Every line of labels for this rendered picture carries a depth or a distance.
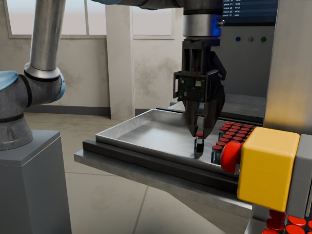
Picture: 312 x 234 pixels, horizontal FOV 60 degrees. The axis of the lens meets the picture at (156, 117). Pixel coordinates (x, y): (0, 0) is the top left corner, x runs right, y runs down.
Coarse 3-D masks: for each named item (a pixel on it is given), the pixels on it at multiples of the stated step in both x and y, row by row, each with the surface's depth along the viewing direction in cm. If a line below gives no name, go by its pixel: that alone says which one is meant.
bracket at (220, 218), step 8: (184, 200) 60; (192, 208) 59; (200, 208) 58; (208, 208) 57; (216, 208) 56; (208, 216) 58; (216, 216) 57; (224, 216) 56; (232, 216) 55; (240, 216) 54; (216, 224) 57; (224, 224) 56; (232, 224) 55; (240, 224) 54; (224, 232) 57; (232, 232) 56; (240, 232) 55
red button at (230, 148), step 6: (228, 144) 34; (234, 144) 34; (240, 144) 34; (222, 150) 34; (228, 150) 33; (234, 150) 33; (240, 150) 34; (222, 156) 33; (228, 156) 33; (234, 156) 33; (240, 156) 34; (222, 162) 33; (228, 162) 33; (234, 162) 32; (222, 168) 34; (228, 168) 33; (234, 168) 33; (234, 174) 34
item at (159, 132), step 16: (144, 112) 81; (160, 112) 84; (112, 128) 69; (128, 128) 75; (144, 128) 78; (160, 128) 78; (176, 128) 78; (112, 144) 62; (128, 144) 59; (144, 144) 67; (160, 144) 67; (176, 144) 67; (192, 144) 67; (208, 144) 67; (176, 160) 54; (192, 160) 52; (208, 160) 58
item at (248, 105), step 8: (232, 96) 105; (240, 96) 104; (248, 96) 102; (224, 104) 102; (232, 104) 102; (240, 104) 102; (248, 104) 102; (256, 104) 101; (264, 104) 100; (200, 112) 86; (224, 112) 82; (232, 112) 93; (240, 112) 93; (248, 112) 93; (256, 112) 93; (248, 120) 79; (256, 120) 78
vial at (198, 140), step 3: (195, 138) 61; (198, 138) 60; (201, 138) 60; (195, 141) 60; (198, 141) 60; (201, 141) 60; (195, 144) 61; (195, 147) 61; (195, 150) 61; (195, 153) 61; (198, 153) 61; (201, 153) 61
